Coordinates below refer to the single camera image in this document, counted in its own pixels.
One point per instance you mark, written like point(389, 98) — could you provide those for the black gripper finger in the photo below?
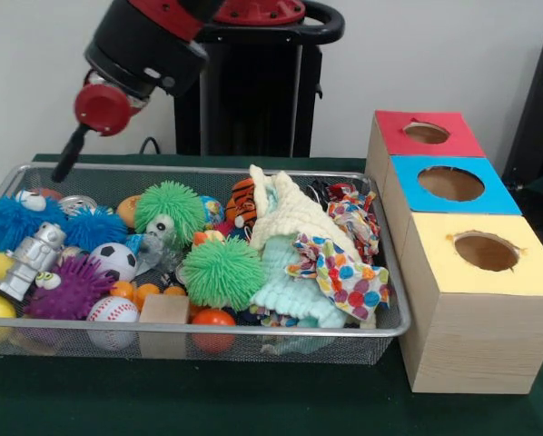
point(70, 156)

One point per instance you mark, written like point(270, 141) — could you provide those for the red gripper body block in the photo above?
point(103, 109)

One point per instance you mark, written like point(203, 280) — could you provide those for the green spiky ball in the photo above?
point(169, 211)
point(222, 272)

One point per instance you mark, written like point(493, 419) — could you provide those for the tiger striped toy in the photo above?
point(242, 202)

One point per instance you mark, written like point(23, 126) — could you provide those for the cream knitted cloth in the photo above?
point(290, 213)

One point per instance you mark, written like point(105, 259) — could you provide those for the red maraca rattle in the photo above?
point(214, 329)

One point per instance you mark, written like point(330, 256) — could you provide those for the mint knitted cloth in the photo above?
point(294, 292)

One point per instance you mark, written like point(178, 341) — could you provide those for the multicoloured patterned cloth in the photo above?
point(340, 272)

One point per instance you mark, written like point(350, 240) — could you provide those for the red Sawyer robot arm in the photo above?
point(149, 41)

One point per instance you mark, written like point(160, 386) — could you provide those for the clear shallow mesh bin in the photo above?
point(389, 300)

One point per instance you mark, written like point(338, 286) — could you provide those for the wooden box with three holes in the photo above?
point(471, 336)

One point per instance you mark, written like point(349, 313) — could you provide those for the silver drink can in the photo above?
point(76, 204)

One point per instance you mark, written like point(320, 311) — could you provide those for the blue spiky ball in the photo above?
point(94, 227)
point(15, 225)

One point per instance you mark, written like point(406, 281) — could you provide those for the silver toy robot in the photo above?
point(31, 262)

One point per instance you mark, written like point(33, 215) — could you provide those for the black white soccer ball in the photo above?
point(114, 262)

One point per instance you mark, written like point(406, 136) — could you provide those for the clear crumpled plastic wrapper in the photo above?
point(153, 252)

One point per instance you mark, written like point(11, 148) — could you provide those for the purple monster toy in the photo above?
point(67, 289)

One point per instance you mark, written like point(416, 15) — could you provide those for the white baseball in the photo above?
point(113, 311)

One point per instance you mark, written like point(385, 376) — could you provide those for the flat wooden block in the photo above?
point(164, 311)

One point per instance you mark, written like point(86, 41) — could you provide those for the dark green tablecloth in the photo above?
point(253, 400)

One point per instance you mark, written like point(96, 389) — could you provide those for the black panel stand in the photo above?
point(539, 118)

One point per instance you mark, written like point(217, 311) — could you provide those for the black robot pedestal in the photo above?
point(253, 100)

